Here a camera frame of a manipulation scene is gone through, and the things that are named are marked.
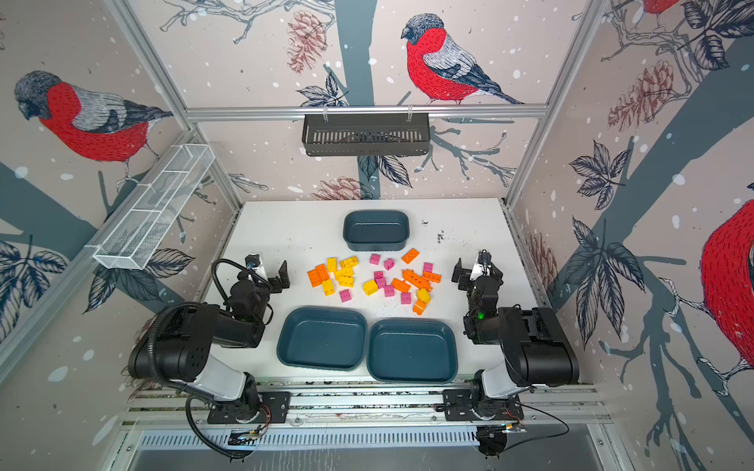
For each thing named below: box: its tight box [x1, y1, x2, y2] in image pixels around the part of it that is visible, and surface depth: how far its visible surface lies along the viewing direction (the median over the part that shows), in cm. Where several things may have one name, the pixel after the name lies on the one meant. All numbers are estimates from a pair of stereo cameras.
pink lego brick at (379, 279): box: [374, 270, 387, 289], surface depth 97 cm
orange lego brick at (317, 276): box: [306, 263, 328, 288], surface depth 101 cm
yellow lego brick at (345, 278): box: [334, 269, 355, 288], surface depth 99 cm
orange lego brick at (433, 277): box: [422, 270, 442, 284], surface depth 100 cm
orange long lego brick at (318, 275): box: [310, 262, 330, 286], surface depth 102 cm
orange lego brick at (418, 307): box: [412, 299, 428, 316], surface depth 92 cm
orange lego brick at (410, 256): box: [401, 248, 421, 264], surface depth 106 cm
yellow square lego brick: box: [362, 279, 379, 297], surface depth 97 cm
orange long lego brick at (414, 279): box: [402, 268, 433, 292], surface depth 100 cm
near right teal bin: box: [366, 317, 459, 384], surface depth 83 cm
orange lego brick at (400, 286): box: [390, 277, 412, 294], surface depth 98 cm
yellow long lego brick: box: [338, 255, 360, 270], surface depth 103 cm
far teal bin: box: [342, 209, 411, 252], surface depth 113 cm
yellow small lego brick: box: [417, 287, 431, 304], surface depth 94 cm
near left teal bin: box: [276, 306, 369, 371], surface depth 85 cm
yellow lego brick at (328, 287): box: [322, 278, 336, 297], surface depth 97 cm
